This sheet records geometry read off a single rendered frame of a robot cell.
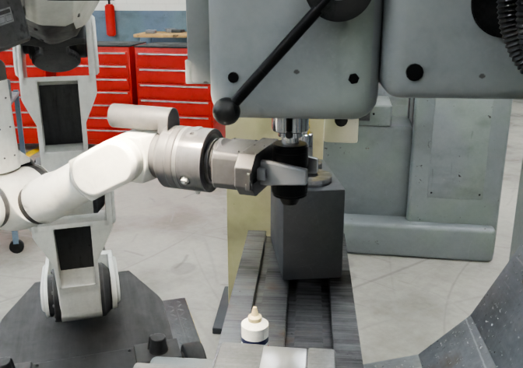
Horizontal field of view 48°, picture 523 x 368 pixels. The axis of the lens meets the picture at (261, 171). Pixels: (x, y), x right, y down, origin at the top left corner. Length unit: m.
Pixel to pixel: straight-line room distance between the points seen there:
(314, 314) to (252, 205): 1.59
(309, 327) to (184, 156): 0.41
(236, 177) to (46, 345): 1.07
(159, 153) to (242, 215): 1.87
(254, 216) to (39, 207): 1.78
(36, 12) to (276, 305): 0.65
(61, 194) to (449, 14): 0.59
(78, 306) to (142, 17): 8.68
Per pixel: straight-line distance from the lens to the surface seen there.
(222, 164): 0.76
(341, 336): 1.03
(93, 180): 0.85
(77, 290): 1.60
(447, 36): 0.64
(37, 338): 1.74
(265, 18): 0.65
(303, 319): 1.07
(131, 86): 5.63
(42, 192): 0.95
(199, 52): 0.74
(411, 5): 0.63
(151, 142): 0.82
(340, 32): 0.65
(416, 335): 2.81
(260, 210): 2.64
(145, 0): 10.10
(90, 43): 1.39
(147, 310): 1.80
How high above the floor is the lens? 1.45
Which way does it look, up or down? 17 degrees down
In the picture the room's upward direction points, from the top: straight up
